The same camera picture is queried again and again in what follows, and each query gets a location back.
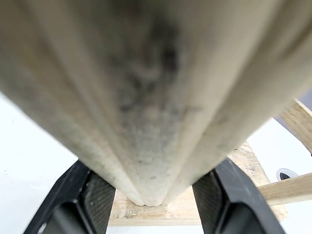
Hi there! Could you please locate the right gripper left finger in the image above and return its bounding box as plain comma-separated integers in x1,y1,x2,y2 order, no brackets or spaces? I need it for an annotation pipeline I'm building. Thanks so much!
23,159,116,234

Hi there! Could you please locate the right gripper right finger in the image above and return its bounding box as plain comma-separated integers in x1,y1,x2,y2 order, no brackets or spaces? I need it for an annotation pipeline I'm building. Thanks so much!
192,157,285,234

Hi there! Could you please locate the wooden cross bar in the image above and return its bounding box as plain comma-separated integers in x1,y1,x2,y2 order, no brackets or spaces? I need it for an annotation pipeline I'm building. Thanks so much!
257,172,312,200

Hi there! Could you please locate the wooden leg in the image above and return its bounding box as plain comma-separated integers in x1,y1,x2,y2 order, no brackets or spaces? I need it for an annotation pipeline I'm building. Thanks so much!
278,97,312,157

